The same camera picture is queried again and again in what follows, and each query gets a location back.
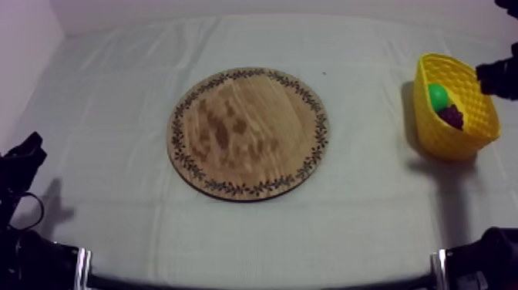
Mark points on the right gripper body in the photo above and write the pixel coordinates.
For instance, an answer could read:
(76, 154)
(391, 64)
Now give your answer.
(499, 79)

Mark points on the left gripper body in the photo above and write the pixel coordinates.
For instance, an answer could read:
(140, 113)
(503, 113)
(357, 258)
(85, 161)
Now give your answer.
(20, 166)

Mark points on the purple toy grapes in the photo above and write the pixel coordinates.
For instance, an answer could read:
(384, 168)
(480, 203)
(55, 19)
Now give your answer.
(452, 117)

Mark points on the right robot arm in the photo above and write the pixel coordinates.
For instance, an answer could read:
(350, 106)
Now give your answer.
(485, 259)

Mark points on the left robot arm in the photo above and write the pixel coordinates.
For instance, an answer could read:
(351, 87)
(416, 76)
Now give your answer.
(32, 263)

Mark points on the yellow plastic basket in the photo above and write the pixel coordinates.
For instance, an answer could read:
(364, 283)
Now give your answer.
(445, 139)

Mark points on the round wooden board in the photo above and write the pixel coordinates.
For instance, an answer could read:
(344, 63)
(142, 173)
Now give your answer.
(247, 133)

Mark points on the green toy pear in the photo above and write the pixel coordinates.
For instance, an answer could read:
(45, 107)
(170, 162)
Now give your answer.
(438, 97)

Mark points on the silver metal bar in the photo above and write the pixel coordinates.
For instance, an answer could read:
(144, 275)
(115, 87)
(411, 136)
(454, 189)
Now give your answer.
(438, 269)
(83, 269)

